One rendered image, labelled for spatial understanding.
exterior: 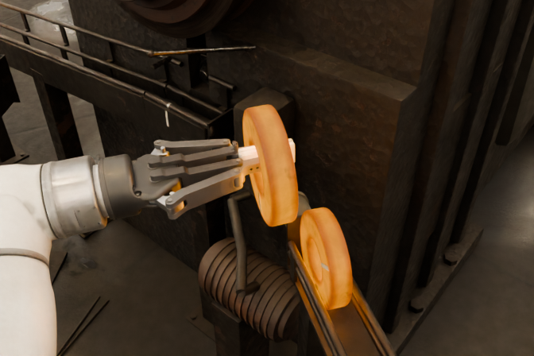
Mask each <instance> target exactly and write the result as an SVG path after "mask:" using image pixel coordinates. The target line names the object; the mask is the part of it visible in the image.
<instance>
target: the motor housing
mask: <svg viewBox="0 0 534 356"><path fill-rule="evenodd" d="M246 247H247V284H248V283H250V282H253V281H257V282H258V283H259V285H260V289H259V290H258V291H257V292H255V293H253V294H250V295H248V296H246V297H243V298H241V297H239V296H238V294H236V266H237V248H236V244H235V240H234V238H224V239H223V240H221V241H218V242H216V243H215V244H214V245H213V246H212V247H211V248H210V249H209V250H208V251H207V252H206V253H205V254H204V256H203V259H202V261H201V262H200V264H199V270H198V282H199V286H200V287H201V288H202V289H203V291H204V292H205V293H206V294H207V295H209V296H210V297H211V298H212V299H213V300H214V301H213V302H212V303H211V308H212V316H213V324H214V332H215V346H216V354H217V356H269V340H273V341H274V342H283V341H288V340H289V339H292V338H293V337H294V336H295V335H296V334H297V333H298V328H299V315H300V296H299V293H298V292H297V290H296V286H294V284H293V282H292V279H291V277H290V273H289V271H288V270H287V269H286V268H285V267H283V266H280V265H279V264H278V263H276V262H274V261H273V260H272V259H270V258H268V257H266V256H265V255H264V254H262V253H261V252H259V251H257V250H255V249H254V248H253V247H251V246H249V245H248V244H246Z"/></svg>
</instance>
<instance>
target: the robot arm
mask: <svg viewBox="0 0 534 356"><path fill-rule="evenodd" d="M154 147H155V149H154V150H153V151H152V152H151V154H145V155H144V156H142V157H139V158H138V159H134V160H133V159H130V156H129V155H127V154H122V155H117V156H113V157H106V158H102V159H100V161H99V162H98V164H96V163H95V160H94V159H93V157H91V156H83V157H75V158H71V159H67V160H62V161H51V162H48V163H47V164H36V165H26V164H9V165H1V166H0V356H56V339H57V333H56V304H55V297H54V292H53V289H52V284H51V281H50V274H49V256H50V252H51V248H52V241H53V240H57V239H59V238H68V237H70V236H72V235H76V234H82V233H87V232H90V231H94V230H101V229H103V228H105V227H106V224H107V216H109V217H110V219H113V220H116V219H123V218H127V217H130V216H135V215H139V214H140V213H141V209H142V208H144V207H149V208H158V207H160V208H162V209H163V210H165V211H167V213H168V218H169V219H177V218H178V217H179V216H181V215H182V214H183V213H184V212H185V211H187V210H190V209H192V208H194V207H198V206H199V205H202V204H204V203H207V202H210V201H212V200H213V199H217V198H219V197H221V196H224V195H227V194H229V193H231V192H235V191H237V190H239V189H241V188H242V187H243V184H242V183H244V182H245V175H248V174H251V173H255V172H261V166H260V161H259V158H258V155H257V150H256V148H255V146H254V145H249V146H245V147H241V148H239V147H238V143H237V142H236V141H232V144H231V143H230V140H229V139H211V140H198V141H164V140H156V141H155V142H154ZM178 164H179V167H178ZM181 181H183V184H182V182H181Z"/></svg>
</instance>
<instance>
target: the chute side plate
mask: <svg viewBox="0 0 534 356"><path fill-rule="evenodd" d="M0 55H5V56H6V60H7V63H8V65H9V67H12V68H14V69H16V70H18V71H20V72H23V73H25V74H27V75H30V76H32V72H31V70H30V68H32V69H33V70H35V71H36V72H39V73H41V74H42V76H43V79H44V82H45V83H47V84H49V85H52V86H54V87H56V88H58V89H61V90H62V91H65V92H67V93H69V94H71V95H74V96H75V97H78V98H80V99H82V100H85V101H87V102H89V103H91V104H94V105H96V106H98V107H100V108H103V109H104V110H107V111H109V112H111V113H113V114H116V115H118V116H120V117H122V118H124V119H127V120H129V121H131V122H133V123H136V124H138V125H139V126H143V127H145V128H146V129H148V130H151V131H153V132H154V133H155V134H158V135H160V136H161V137H163V138H165V139H166V140H168V141H181V138H183V139H185V140H187V141H198V140H207V133H206V129H205V128H203V127H202V126H199V125H197V124H195V123H194V122H192V121H190V120H188V119H186V118H184V117H182V116H180V115H178V114H176V113H174V112H173V111H171V110H169V109H167V108H165V107H163V106H161V105H159V104H157V103H155V102H153V101H151V100H150V99H147V98H146V97H144V96H141V95H138V94H135V93H133V92H132V91H128V90H126V89H124V88H121V87H118V86H116V85H114V84H112V83H108V82H107V81H104V80H102V79H99V78H96V77H94V76H92V75H88V74H87V73H84V72H81V71H79V70H76V69H74V68H71V67H69V66H67V65H64V64H61V63H59V62H56V61H55V60H51V59H49V58H47V57H45V56H42V55H39V54H36V53H35V52H31V51H29V50H27V49H25V48H22V47H19V46H17V45H15V44H11V43H10V42H7V41H4V40H2V39H0ZM32 77H33V76H32ZM165 111H167V115H168V125H169V126H167V122H166V117H165Z"/></svg>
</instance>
